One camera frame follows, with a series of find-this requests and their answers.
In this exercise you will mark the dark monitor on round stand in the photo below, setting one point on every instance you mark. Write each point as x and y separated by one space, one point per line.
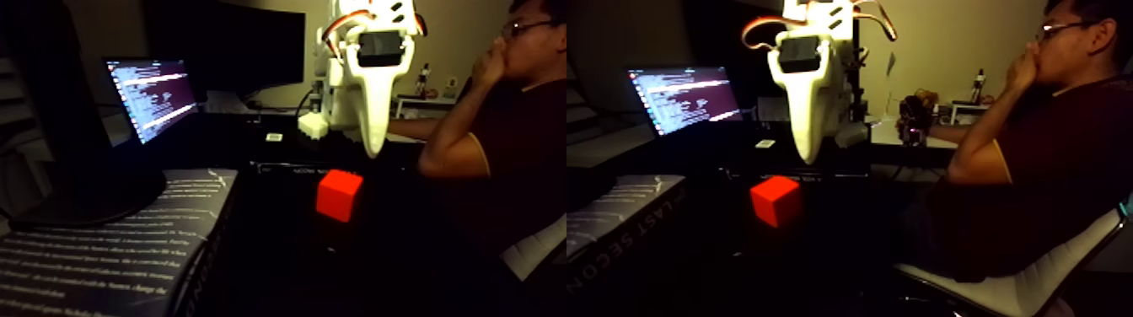
62 115

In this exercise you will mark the person's left hand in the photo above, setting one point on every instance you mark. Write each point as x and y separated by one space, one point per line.
494 64

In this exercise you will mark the black book with white text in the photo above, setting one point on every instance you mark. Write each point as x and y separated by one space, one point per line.
106 257

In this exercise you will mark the person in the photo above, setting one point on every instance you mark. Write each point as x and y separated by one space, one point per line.
522 133

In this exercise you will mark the open laptop with lit screen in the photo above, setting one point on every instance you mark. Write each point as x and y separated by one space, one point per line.
152 96

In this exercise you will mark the red cube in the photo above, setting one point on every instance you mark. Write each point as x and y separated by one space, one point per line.
339 195

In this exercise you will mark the black desktop monitor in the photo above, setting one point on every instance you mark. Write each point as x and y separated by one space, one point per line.
239 44

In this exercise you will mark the small white block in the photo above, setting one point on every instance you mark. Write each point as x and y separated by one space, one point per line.
274 137

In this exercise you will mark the white low shelf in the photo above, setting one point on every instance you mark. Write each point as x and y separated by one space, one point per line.
425 104

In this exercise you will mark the black lettered strip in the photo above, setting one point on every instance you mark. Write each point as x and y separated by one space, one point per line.
301 168

